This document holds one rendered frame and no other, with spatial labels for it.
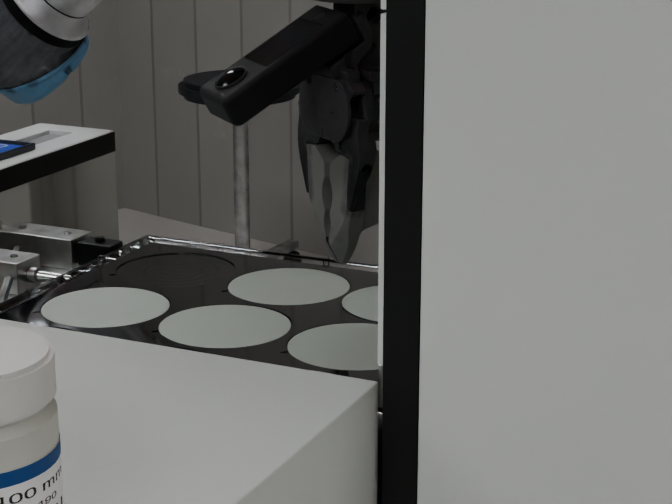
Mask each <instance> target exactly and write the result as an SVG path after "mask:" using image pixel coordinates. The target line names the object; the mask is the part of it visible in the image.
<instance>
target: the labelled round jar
mask: <svg viewBox="0 0 672 504"><path fill-rule="evenodd" d="M56 389H57V387H56V370H55V353H54V347H53V345H52V344H51V343H50V342H49V341H48V340H47V339H45V338H44V337H43V336H41V335H39V334H37V333H35V332H33V331H30V330H26V329H22V328H17V327H11V326H1V325H0V504H64V495H63V478H62V461H61V443H60V433H59V422H58V405H57V402H56V400H55V399H54V396H55V394H56Z"/></svg>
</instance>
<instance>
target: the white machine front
mask: <svg viewBox="0 0 672 504"><path fill-rule="evenodd" d="M381 9H383V10H386V12H385V13H382V14H381V22H380V138H379V254H378V364H380V365H383V408H382V504H417V480H418V422H419V364H420V306H421V249H422V191H423V133H424V76H425V18H426V0H381Z"/></svg>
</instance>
